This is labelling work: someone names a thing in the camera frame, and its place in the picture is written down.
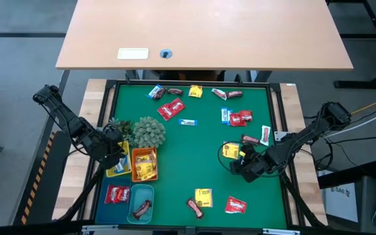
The light brown wooden desk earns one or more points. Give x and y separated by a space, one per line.
207 32

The white rectangular desk plate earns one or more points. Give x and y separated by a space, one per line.
133 53

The brown Snickers bar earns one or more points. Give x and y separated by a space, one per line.
141 209
195 208
175 91
250 139
234 94

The orange plastic basket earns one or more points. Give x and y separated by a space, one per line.
142 150

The black hazard striped floor mat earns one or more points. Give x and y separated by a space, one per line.
46 189

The black frame clamp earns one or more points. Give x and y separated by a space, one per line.
238 78

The silver metal bracket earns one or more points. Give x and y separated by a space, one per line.
100 228
281 232

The black frame strut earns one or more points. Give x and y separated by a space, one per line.
300 202
83 192

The white labelled box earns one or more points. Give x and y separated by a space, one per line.
341 202

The clear teal plastic tray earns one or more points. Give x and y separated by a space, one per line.
139 192

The pale green succulent in pot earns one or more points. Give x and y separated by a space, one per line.
149 132

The black side desk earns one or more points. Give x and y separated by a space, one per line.
344 176

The white blue Hershey's bar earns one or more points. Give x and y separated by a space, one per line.
152 92
229 116
119 167
187 122
224 115
126 159

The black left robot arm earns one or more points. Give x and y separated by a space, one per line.
67 119

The blue plastic tray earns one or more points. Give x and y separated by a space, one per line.
113 212

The grey metal arm base plate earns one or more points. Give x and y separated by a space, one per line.
281 135

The round grey desk grommet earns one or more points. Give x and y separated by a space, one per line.
166 53

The dark brown candy wrapper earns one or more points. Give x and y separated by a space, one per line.
161 93

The red Skittles packet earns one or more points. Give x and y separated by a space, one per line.
123 194
237 119
235 205
111 194
177 106
165 111
246 115

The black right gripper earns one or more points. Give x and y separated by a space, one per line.
261 164

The white red candy bar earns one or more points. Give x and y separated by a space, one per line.
219 94
265 135

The black desk leg frame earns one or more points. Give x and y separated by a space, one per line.
354 84

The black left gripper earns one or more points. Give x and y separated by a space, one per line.
106 145

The yellow plastic basket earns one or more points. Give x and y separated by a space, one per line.
122 175

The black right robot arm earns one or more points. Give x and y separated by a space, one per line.
305 137

